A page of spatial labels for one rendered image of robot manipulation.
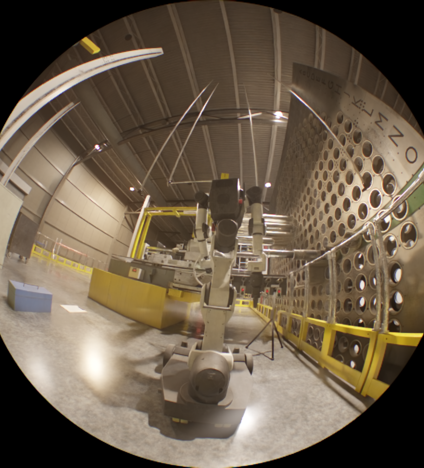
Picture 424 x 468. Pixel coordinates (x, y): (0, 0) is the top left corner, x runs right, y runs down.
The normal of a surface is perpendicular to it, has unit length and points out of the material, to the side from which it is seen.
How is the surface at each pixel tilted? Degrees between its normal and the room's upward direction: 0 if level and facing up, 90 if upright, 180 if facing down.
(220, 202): 100
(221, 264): 70
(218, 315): 65
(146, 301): 90
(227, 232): 84
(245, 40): 180
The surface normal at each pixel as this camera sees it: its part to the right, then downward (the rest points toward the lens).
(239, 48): -0.13, 0.92
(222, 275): 0.04, -0.67
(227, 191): -0.28, -0.24
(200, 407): -0.01, -0.38
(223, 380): 0.32, -0.63
